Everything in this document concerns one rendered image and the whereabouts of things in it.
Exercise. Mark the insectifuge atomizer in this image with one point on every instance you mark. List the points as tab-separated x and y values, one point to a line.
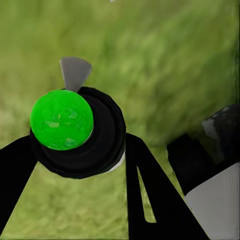
78	132

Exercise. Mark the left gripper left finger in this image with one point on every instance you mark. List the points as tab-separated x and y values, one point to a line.
17	162

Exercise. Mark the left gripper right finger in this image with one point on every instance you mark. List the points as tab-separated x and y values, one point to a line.
174	220

